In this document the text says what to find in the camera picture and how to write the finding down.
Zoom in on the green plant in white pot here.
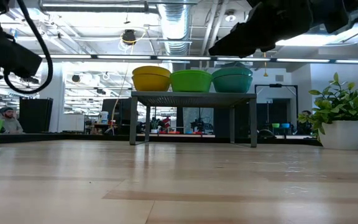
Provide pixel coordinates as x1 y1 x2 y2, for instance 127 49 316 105
297 72 358 151

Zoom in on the black hanging ceiling device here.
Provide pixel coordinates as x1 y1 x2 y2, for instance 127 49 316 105
121 29 138 46

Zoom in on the person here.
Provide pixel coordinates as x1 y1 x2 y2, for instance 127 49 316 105
296 110 316 136
0 106 24 134

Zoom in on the hanging yellow cable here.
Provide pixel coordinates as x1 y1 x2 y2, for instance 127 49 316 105
110 30 147 134

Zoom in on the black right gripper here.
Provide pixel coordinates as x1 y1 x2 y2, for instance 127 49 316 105
208 0 314 58

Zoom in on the silver ventilation duct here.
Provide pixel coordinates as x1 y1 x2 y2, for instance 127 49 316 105
157 2 195 57

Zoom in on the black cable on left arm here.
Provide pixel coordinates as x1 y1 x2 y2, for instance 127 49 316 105
3 0 54 95

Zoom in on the black rail with light strips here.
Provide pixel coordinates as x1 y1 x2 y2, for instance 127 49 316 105
38 54 358 65

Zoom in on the teal bowl with patterned interior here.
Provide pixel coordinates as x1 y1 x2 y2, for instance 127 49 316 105
212 73 254 93
211 66 254 78

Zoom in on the black cabinet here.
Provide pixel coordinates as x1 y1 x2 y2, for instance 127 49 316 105
19 97 54 134

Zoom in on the grey perforated metal rack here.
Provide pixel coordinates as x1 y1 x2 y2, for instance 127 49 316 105
129 91 258 149

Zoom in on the yellow bowl with floral interior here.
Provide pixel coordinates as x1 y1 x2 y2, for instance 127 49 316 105
131 73 172 92
132 65 172 78

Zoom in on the black metal gantry frame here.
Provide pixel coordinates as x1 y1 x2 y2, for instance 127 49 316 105
254 83 299 138

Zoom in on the bright ceiling light panel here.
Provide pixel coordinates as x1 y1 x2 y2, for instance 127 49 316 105
275 18 358 47

